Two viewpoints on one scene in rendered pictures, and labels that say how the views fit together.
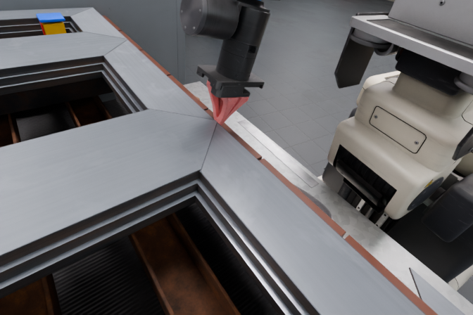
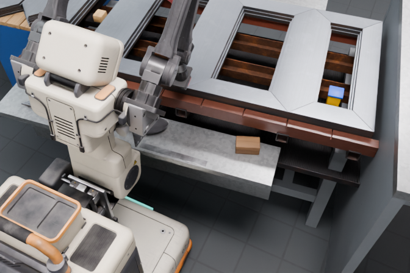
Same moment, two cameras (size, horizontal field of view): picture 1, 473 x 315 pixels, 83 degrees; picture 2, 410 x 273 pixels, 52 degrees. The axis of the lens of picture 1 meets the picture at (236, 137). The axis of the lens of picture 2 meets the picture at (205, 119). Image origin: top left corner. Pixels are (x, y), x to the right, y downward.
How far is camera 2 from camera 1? 1.89 m
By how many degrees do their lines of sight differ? 88
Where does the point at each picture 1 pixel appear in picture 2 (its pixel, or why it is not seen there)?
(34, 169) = (208, 48)
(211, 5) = not seen: hidden behind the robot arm
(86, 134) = (212, 60)
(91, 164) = (198, 55)
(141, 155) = (190, 64)
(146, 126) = (201, 71)
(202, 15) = not seen: hidden behind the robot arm
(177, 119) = (196, 80)
